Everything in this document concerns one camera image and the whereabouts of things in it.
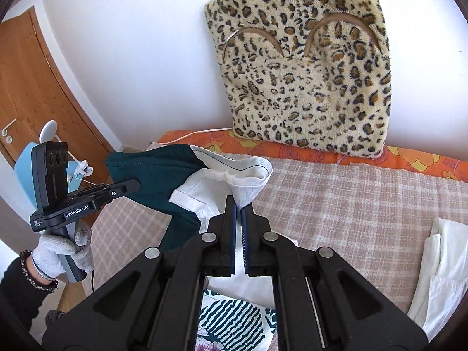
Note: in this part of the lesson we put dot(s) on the leopard print plush cushion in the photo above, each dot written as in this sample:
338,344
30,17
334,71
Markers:
307,73

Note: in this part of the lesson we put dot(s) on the left hand in grey glove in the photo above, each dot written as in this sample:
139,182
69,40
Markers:
45,257

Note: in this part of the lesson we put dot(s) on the teal white floral print garment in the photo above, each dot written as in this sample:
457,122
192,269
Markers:
191,184

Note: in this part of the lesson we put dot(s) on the left forearm black sleeve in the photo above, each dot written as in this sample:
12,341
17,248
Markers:
22,293

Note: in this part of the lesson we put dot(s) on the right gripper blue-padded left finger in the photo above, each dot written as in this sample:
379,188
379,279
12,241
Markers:
154,302

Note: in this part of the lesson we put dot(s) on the white shirt on bed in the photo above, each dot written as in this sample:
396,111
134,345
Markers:
442,281

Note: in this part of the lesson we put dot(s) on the light blue board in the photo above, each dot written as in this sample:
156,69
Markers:
43,167

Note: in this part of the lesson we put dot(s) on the silver door handle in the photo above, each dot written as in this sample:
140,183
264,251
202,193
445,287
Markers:
4,131

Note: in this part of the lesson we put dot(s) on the orange floral bed sheet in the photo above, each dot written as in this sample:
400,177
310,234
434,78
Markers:
397,158

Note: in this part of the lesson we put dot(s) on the pink plaid bed blanket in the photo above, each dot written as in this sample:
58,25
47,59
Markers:
376,218

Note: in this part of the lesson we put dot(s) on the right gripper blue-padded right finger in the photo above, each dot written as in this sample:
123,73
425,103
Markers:
321,301

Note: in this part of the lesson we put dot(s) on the wooden door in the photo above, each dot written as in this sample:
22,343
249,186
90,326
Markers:
34,91

